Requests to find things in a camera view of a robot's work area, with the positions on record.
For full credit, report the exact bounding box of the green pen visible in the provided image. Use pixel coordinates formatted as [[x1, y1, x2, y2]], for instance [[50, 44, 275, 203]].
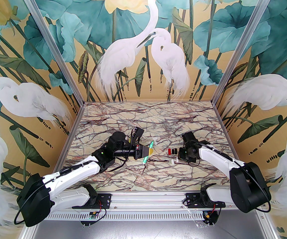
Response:
[[142, 140, 156, 164]]

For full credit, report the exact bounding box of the black mounting plate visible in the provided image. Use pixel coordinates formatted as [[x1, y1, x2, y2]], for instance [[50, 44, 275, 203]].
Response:
[[72, 193, 112, 210], [185, 193, 226, 208]]

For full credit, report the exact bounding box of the perforated metal strip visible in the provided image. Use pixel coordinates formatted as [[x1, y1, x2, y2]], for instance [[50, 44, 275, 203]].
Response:
[[34, 213, 206, 221]]

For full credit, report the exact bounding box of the grey metal base panel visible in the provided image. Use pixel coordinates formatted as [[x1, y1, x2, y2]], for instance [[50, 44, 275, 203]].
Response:
[[21, 219, 276, 239]]

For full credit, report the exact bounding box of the aluminium table side rail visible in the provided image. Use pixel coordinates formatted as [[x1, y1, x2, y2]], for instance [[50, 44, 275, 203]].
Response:
[[55, 102, 85, 171], [213, 103, 241, 161]]

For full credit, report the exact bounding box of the aluminium front rail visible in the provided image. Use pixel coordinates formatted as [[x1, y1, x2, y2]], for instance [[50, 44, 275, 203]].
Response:
[[46, 193, 262, 210]]

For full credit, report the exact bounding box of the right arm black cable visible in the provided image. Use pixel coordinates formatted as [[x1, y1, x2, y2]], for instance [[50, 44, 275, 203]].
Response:
[[255, 181, 272, 212]]

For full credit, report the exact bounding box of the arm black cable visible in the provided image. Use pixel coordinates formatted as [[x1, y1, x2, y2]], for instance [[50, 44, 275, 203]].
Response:
[[255, 181, 272, 212], [13, 181, 47, 225]]

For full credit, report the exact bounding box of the aluminium frame post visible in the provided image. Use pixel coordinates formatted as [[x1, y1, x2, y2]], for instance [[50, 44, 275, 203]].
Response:
[[212, 0, 278, 106], [16, 0, 85, 104]]

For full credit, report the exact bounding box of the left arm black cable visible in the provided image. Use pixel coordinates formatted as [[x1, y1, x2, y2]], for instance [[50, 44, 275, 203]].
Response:
[[13, 181, 47, 225]]

